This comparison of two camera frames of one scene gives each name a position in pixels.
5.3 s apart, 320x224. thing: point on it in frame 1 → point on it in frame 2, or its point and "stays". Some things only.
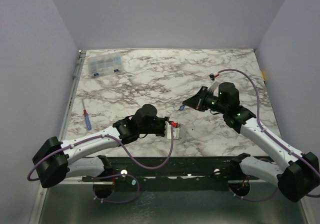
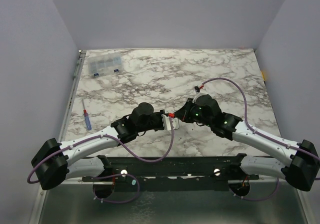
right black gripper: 201,99 → 186,111
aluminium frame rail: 81,54 stays
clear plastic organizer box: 105,65 stays
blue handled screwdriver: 88,123 stays
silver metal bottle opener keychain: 176,131 → 176,123
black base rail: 169,173 stays
